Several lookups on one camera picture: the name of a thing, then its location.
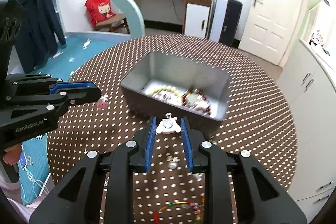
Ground blue candy print mattress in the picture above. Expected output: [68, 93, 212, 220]
[19, 35, 130, 205]

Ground wooden chair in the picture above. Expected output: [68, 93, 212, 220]
[94, 13, 130, 34]

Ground white small cabinet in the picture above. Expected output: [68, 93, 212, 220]
[183, 0, 212, 38]

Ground grey metal tin box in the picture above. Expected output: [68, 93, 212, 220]
[120, 52, 231, 138]

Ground red string bracelet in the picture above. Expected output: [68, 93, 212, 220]
[153, 199, 206, 224]

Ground white charging cable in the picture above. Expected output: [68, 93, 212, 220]
[20, 157, 52, 206]

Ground white long sideboard cabinet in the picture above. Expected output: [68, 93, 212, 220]
[277, 41, 335, 222]

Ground brown polka dot tablecloth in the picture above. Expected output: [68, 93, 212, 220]
[47, 34, 297, 223]

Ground cream bead bracelet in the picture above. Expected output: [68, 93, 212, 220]
[144, 84, 182, 104]

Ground pink pig charm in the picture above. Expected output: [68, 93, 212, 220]
[96, 94, 109, 110]

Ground white panel door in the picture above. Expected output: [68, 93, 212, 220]
[239, 0, 302, 65]

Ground black white suitcase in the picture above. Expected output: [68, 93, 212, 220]
[209, 0, 243, 47]

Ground red cartoon bag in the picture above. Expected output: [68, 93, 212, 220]
[84, 0, 116, 27]

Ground pink white charm keychain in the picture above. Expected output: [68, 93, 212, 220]
[155, 113, 181, 134]

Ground person's hand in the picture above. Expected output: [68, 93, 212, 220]
[3, 144, 22, 165]

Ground pale jade pendant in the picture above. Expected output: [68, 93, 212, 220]
[186, 93, 204, 108]

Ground dark red bead bracelet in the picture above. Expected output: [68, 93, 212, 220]
[180, 87, 213, 117]

